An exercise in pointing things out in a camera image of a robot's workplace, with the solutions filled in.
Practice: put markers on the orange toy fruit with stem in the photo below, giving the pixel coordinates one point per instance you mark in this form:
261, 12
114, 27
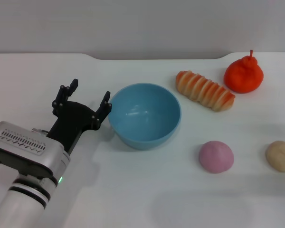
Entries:
243, 76

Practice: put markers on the orange striped bread loaf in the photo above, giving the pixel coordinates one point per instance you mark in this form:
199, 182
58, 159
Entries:
204, 91

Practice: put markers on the beige round bun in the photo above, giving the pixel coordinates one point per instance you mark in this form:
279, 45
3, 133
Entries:
280, 155

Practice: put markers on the pink round bun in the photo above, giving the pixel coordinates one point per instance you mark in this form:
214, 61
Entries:
216, 156

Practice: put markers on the blue bowl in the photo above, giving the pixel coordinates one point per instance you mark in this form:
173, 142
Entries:
145, 116

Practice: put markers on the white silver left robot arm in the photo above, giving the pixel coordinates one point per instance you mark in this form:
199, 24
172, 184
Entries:
26, 199

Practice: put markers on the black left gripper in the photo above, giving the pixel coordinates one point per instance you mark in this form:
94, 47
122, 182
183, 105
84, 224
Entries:
71, 121

